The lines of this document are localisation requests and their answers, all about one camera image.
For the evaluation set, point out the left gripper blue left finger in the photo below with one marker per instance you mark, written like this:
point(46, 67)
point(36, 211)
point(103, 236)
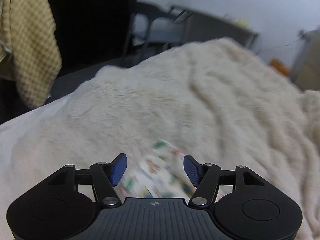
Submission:
point(106, 176)

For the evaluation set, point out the yellow checkered towel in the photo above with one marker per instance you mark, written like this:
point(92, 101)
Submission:
point(29, 52)

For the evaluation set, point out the orange box on floor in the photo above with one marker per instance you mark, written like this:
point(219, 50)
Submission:
point(280, 67)

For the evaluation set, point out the cream fluffy blanket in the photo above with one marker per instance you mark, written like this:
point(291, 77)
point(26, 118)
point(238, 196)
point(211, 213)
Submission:
point(214, 100)

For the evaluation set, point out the cartoon print cream garment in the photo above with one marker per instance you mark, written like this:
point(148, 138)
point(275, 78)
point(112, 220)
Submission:
point(158, 174)

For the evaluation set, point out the dark plastic chair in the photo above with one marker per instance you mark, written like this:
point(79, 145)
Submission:
point(165, 37)

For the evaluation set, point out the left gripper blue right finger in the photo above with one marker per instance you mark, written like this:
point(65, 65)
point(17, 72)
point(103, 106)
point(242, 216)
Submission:
point(205, 177)

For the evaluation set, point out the grey folding table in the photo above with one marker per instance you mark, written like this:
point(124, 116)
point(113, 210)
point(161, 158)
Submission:
point(202, 26)

